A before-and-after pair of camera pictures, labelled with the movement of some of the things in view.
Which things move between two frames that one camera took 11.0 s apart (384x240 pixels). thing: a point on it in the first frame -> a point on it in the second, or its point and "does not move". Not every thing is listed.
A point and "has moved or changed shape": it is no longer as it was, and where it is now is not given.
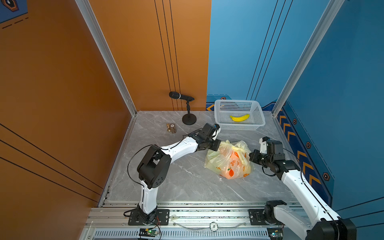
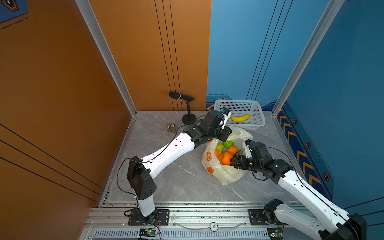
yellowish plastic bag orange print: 230,161 has moved or changed shape
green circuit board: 148,232 does not move
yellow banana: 240,118 does not move
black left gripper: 215,146 -> 226,134
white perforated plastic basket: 238,114 does not move
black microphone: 175,95 does not move
